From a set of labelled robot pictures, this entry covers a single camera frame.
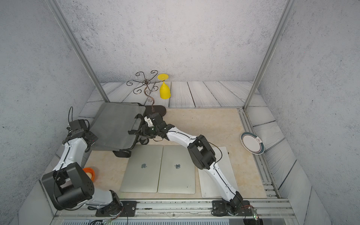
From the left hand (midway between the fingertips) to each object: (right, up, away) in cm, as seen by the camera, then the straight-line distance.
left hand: (90, 138), depth 85 cm
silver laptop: (+52, -19, 0) cm, 56 cm away
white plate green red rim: (+104, -5, +16) cm, 106 cm away
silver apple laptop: (+31, -19, +2) cm, 36 cm away
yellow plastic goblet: (+42, +31, +16) cm, 55 cm away
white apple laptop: (+70, -27, -6) cm, 75 cm away
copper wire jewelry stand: (+29, +20, +28) cm, 45 cm away
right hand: (+27, +2, +2) cm, 27 cm away
